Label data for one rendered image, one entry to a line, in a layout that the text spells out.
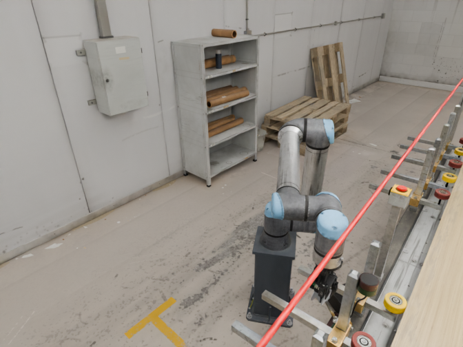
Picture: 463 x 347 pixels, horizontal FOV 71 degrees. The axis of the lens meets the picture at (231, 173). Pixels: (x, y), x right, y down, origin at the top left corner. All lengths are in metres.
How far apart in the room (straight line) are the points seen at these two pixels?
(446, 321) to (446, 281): 0.22
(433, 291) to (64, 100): 2.83
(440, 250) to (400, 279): 0.31
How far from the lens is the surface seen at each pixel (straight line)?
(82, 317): 2.71
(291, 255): 2.03
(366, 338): 1.37
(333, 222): 1.02
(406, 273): 2.09
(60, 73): 3.08
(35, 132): 3.09
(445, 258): 1.82
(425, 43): 8.87
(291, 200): 1.12
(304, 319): 1.42
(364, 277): 1.21
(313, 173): 1.71
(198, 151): 3.70
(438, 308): 1.57
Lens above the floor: 1.97
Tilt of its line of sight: 29 degrees down
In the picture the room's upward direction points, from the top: 1 degrees counter-clockwise
